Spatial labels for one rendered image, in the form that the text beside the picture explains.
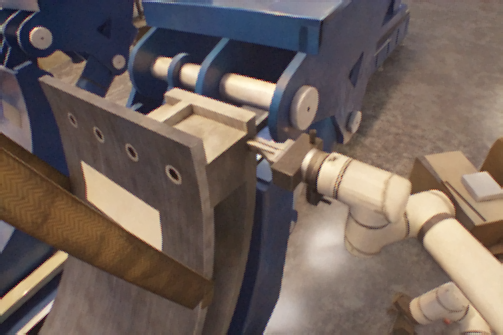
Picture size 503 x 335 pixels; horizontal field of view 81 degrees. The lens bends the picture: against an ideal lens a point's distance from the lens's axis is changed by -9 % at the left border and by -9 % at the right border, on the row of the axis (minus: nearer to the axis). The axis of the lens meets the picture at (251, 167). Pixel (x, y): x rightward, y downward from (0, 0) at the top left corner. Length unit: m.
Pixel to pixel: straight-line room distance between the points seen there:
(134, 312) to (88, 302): 0.26
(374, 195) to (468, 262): 0.21
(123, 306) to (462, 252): 1.00
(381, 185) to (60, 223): 0.55
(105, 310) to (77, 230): 0.71
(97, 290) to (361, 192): 1.01
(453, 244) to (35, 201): 0.73
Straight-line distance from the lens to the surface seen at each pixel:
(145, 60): 1.36
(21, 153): 1.08
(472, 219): 3.16
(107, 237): 0.64
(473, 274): 0.67
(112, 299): 1.25
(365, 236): 0.68
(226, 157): 0.69
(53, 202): 0.58
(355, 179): 0.61
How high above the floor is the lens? 2.75
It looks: 42 degrees down
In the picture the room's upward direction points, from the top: 7 degrees counter-clockwise
